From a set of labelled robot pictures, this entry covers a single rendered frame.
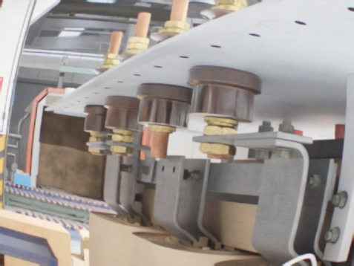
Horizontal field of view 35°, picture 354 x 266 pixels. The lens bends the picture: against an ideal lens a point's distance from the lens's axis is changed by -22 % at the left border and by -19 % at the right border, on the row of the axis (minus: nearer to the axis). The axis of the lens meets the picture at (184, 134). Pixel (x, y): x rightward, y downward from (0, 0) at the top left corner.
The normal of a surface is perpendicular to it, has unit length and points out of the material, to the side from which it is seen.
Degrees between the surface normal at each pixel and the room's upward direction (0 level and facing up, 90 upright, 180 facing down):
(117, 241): 90
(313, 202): 90
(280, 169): 90
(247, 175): 90
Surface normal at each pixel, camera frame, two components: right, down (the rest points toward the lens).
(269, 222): -0.94, -0.14
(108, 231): -0.70, -0.14
